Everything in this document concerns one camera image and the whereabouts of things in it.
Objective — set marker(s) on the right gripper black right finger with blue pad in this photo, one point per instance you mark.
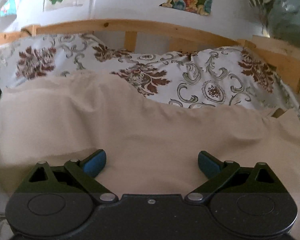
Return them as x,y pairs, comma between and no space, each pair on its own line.
229,177

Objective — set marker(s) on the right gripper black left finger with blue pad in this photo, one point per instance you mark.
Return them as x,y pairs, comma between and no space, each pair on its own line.
75,176

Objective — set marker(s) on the beige large garment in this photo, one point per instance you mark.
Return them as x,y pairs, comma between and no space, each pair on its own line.
151,147

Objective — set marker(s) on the floral patterned bedspread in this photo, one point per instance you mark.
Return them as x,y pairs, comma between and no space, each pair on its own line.
230,76

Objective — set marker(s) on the wooden bed frame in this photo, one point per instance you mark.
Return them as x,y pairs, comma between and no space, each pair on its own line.
282,56

